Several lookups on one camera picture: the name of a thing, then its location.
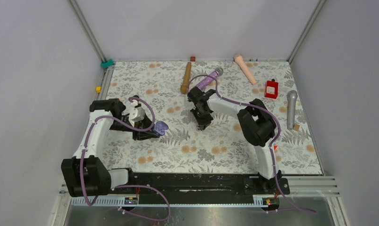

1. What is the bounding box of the purple earbud charging case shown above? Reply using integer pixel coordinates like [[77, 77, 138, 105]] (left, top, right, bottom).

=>
[[153, 121, 169, 136]]

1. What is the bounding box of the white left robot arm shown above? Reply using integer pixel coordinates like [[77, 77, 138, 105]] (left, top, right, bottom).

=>
[[61, 96, 169, 197]]

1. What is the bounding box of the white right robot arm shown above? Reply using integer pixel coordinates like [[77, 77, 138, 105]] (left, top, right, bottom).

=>
[[187, 87, 281, 194]]

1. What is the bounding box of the gold microphone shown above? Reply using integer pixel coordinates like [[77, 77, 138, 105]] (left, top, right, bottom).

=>
[[180, 62, 192, 94]]

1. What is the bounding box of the floral table mat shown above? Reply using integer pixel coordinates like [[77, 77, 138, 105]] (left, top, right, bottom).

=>
[[100, 61, 323, 175]]

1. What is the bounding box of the purple glitter microphone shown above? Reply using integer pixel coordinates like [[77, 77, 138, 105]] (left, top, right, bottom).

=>
[[196, 67, 223, 90]]

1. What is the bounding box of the teal corner clamp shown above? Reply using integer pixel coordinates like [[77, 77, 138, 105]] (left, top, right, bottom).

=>
[[101, 59, 115, 69]]

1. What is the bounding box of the pink microphone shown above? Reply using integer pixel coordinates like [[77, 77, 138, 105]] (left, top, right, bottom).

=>
[[233, 54, 257, 85]]

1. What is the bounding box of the red box with label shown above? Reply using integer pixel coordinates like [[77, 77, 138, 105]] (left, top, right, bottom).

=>
[[264, 79, 279, 99]]

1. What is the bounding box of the silver grey microphone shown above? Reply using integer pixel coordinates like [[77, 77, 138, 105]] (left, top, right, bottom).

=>
[[287, 90, 298, 130]]

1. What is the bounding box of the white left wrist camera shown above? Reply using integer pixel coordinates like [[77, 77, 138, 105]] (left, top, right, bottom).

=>
[[128, 104, 145, 127]]

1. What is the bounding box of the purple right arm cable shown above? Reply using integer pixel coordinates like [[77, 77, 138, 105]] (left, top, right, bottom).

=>
[[188, 74, 318, 216]]

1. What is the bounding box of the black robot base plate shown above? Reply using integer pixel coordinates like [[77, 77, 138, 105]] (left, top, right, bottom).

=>
[[112, 171, 290, 205]]

